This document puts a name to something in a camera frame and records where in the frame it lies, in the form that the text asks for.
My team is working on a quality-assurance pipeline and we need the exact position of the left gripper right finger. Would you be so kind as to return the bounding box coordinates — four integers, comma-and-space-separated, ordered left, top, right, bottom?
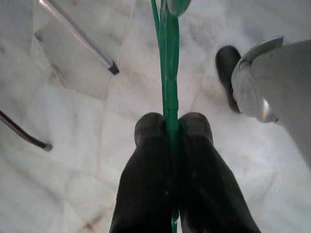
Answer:
178, 112, 262, 233

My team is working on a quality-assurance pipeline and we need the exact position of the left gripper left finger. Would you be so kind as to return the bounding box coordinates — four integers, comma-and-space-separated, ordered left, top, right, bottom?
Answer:
109, 112, 173, 233

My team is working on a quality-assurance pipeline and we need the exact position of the green plastic hanger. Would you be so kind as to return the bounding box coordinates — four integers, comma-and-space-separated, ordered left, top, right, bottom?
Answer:
150, 0, 181, 233

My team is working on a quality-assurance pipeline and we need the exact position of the marble pattern folding table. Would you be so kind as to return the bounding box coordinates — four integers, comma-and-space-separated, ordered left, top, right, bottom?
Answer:
0, 110, 52, 151

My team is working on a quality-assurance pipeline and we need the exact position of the silver metal clothes rack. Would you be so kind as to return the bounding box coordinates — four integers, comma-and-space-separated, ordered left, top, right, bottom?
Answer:
38, 0, 120, 75

